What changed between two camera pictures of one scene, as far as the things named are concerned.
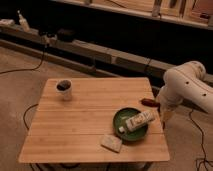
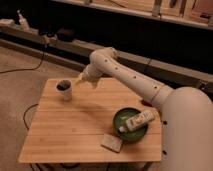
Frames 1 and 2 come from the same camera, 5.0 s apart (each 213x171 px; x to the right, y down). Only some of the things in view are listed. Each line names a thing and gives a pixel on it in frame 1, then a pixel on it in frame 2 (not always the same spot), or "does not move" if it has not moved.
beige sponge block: [111, 142] does not move
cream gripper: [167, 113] → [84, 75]
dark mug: [65, 87] does not move
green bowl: [119, 120] does not move
